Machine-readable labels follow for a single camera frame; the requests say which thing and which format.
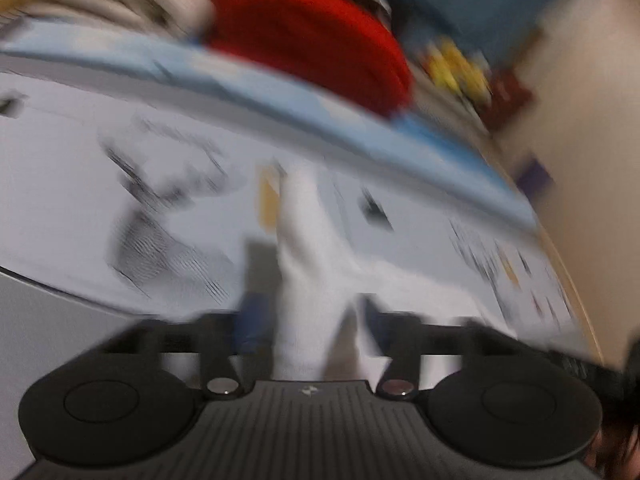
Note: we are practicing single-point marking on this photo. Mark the yellow plush toys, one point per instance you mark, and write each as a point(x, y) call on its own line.
point(449, 69)

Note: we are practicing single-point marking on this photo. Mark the purple box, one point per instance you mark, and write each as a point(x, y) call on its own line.
point(533, 180)

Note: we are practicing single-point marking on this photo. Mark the red folded blanket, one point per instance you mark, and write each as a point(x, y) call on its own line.
point(335, 44)

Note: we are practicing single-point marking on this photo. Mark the white t-shirt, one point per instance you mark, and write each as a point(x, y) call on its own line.
point(321, 332)

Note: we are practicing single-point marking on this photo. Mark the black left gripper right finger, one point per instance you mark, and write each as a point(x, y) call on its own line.
point(483, 393)

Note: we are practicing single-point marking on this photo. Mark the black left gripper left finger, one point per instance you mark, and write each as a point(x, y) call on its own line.
point(139, 392)

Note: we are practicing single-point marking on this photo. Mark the printed grey bed sheet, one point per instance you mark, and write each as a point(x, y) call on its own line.
point(123, 199)

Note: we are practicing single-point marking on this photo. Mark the dark red bag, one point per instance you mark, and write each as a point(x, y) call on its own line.
point(508, 97)

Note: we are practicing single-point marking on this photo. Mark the light blue folded sheet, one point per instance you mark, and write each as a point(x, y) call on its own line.
point(405, 140)

